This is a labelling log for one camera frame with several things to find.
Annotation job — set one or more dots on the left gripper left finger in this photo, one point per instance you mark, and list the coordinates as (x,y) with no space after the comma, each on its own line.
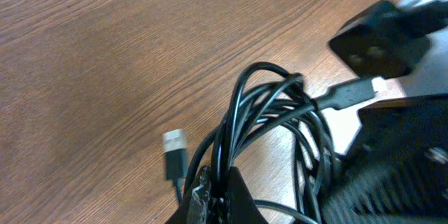
(194,208)

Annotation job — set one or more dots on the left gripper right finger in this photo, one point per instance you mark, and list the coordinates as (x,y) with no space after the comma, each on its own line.
(241,207)

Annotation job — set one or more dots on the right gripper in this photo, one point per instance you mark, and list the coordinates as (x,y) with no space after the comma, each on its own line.
(395,170)

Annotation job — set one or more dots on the black USB cable thin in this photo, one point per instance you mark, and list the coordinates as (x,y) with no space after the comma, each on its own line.
(176,168)

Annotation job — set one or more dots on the black USB cable thick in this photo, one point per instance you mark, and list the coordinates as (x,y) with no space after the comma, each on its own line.
(266,96)

